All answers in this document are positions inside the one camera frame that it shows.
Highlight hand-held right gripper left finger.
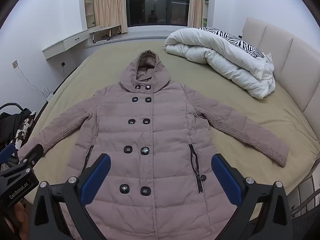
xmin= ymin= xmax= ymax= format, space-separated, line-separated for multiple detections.
xmin=29 ymin=153 xmax=111 ymax=240

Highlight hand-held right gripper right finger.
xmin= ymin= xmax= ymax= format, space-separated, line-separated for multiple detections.
xmin=211 ymin=153 xmax=293 ymax=240

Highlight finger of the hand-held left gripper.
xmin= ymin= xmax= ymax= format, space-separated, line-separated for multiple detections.
xmin=18 ymin=144 xmax=44 ymax=167
xmin=0 ymin=143 xmax=17 ymax=167

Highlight pink hooded puffer coat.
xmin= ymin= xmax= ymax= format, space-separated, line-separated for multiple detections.
xmin=17 ymin=50 xmax=290 ymax=240

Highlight person's left hand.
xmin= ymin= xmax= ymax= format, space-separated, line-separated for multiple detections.
xmin=11 ymin=202 xmax=29 ymax=240

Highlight brown white patterned cloth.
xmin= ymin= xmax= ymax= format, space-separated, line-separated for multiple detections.
xmin=14 ymin=116 xmax=36 ymax=148

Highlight black bag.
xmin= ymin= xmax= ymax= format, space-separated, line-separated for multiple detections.
xmin=0 ymin=102 xmax=33 ymax=155

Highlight white router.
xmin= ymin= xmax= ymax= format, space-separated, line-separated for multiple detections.
xmin=41 ymin=87 xmax=54 ymax=101

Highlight bed with olive sheet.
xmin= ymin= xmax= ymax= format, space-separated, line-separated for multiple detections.
xmin=24 ymin=39 xmax=320 ymax=207

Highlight black mesh chair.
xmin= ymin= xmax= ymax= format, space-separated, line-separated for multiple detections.
xmin=292 ymin=206 xmax=320 ymax=240

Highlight white folded duvet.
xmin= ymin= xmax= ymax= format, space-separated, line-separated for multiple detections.
xmin=164 ymin=27 xmax=276 ymax=99

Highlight zebra print pillow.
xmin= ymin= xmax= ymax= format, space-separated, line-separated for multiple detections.
xmin=199 ymin=27 xmax=265 ymax=59

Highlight beige padded headboard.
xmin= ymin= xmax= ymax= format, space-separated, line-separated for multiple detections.
xmin=241 ymin=17 xmax=320 ymax=140

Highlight folding table with metal legs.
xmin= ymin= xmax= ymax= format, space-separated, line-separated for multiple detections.
xmin=90 ymin=25 xmax=122 ymax=44

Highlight beige curtain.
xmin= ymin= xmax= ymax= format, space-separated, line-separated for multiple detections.
xmin=187 ymin=0 xmax=205 ymax=28
xmin=92 ymin=0 xmax=129 ymax=34

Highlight dark window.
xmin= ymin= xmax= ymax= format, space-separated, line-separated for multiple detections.
xmin=125 ymin=0 xmax=192 ymax=27

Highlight thin wall cable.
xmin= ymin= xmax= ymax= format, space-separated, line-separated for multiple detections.
xmin=15 ymin=65 xmax=48 ymax=98

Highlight white wall desk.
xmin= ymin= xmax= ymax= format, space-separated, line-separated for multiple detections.
xmin=42 ymin=25 xmax=102 ymax=60

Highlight white wall shelf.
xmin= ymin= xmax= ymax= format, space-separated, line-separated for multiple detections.
xmin=203 ymin=0 xmax=211 ymax=28
xmin=84 ymin=0 xmax=97 ymax=29

